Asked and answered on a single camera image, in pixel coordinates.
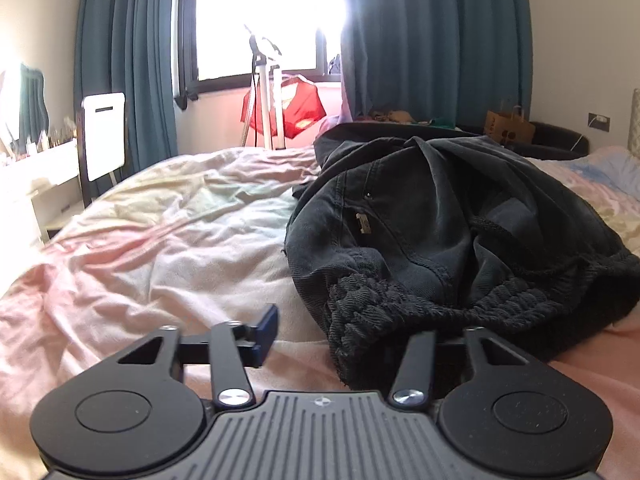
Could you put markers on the white dressing table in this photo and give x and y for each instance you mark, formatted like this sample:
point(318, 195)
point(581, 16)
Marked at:
point(38, 190)

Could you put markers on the white-backed dark chair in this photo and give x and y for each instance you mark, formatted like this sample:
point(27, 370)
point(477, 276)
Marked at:
point(101, 139)

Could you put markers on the teal left curtain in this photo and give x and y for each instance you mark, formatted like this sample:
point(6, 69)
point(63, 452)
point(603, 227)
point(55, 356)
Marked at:
point(125, 46)

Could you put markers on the teal right curtain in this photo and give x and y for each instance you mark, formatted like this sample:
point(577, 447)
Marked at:
point(451, 60)

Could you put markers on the dark window frame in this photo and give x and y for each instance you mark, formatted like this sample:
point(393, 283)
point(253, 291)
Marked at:
point(215, 39)

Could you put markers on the pastel tie-dye bed cover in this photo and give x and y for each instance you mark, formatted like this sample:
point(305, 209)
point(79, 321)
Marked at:
point(199, 240)

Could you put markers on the wall power socket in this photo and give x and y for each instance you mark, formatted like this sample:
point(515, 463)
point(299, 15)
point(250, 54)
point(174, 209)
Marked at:
point(599, 122)

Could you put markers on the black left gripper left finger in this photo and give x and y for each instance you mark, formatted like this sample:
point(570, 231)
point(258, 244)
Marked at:
point(150, 372)

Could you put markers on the red garment on hanger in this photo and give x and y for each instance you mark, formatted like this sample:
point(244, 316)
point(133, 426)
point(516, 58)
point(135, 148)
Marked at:
point(300, 108)

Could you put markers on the black jacket with ribbed hem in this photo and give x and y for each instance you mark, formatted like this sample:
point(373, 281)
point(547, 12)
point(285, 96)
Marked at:
point(413, 228)

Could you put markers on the vanity mirror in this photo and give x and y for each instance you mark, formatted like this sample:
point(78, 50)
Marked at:
point(24, 115)

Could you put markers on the silver tripod stand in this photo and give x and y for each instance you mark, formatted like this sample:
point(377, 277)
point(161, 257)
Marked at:
point(266, 69)

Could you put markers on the pile of coloured clothes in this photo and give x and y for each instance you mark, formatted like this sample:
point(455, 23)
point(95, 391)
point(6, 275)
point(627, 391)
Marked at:
point(392, 116)

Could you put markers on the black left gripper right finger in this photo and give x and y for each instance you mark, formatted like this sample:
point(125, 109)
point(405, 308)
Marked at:
point(431, 367)

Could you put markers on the teal curtain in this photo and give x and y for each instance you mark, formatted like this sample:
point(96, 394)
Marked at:
point(125, 46)
point(451, 60)

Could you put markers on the brown paper bag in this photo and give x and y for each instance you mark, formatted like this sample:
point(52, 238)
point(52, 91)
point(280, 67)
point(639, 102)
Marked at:
point(508, 128)

